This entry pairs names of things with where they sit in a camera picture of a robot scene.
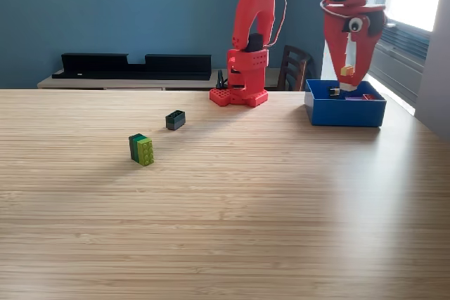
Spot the wooden sideboard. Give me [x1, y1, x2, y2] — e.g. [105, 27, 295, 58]
[37, 67, 282, 91]

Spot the blue bin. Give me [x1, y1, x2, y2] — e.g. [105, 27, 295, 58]
[304, 79, 387, 128]

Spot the dark green grey brick stack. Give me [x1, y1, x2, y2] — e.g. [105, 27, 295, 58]
[165, 110, 186, 131]

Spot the yellow red white brick stack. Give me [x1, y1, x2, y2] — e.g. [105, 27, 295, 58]
[337, 65, 358, 91]

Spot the dark wooden chair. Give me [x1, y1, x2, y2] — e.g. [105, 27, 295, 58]
[276, 44, 313, 92]

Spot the black shelf tray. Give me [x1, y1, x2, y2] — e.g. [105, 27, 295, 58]
[51, 53, 212, 81]

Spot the grey wall heater unit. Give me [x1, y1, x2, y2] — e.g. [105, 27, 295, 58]
[356, 11, 432, 104]

